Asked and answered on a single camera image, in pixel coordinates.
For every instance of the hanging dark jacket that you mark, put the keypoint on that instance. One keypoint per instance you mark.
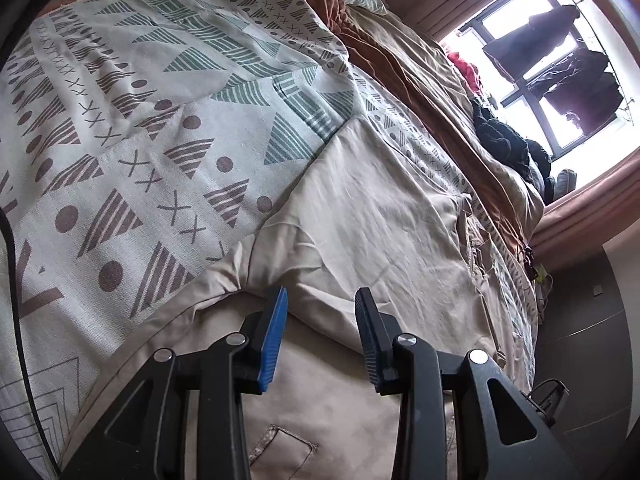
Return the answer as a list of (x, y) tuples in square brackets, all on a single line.
[(535, 35)]

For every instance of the yellow green small item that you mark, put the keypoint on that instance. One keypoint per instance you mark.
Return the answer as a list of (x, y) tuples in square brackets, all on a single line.
[(541, 272)]

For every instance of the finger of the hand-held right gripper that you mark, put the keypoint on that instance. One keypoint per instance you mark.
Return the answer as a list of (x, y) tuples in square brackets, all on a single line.
[(547, 397)]

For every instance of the wall socket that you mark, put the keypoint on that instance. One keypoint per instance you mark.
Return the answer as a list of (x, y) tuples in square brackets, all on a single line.
[(596, 289)]

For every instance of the pile of dark clothes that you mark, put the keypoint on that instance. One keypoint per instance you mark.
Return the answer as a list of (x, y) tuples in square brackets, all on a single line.
[(505, 140)]

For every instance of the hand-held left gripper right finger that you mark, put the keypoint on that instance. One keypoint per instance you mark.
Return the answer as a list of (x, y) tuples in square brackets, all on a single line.
[(367, 330)]

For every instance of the beige pants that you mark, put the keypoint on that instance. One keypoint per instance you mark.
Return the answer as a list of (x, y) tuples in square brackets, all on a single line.
[(380, 220)]

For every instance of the red cloth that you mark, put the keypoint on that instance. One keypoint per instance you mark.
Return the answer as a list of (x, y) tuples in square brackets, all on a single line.
[(467, 70)]

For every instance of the dark framed window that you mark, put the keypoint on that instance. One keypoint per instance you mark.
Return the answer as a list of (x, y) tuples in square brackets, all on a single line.
[(517, 85)]

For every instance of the brown duvet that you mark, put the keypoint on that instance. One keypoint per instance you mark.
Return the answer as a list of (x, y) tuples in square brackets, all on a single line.
[(415, 80)]

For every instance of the grey cloth bundle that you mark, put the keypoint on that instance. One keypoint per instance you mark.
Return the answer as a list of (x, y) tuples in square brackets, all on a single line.
[(566, 180)]

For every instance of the patterned white blanket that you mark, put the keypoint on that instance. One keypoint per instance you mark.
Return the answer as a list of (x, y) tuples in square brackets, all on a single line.
[(150, 110)]

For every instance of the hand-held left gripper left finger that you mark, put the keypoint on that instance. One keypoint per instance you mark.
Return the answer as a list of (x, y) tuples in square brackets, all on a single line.
[(272, 340)]

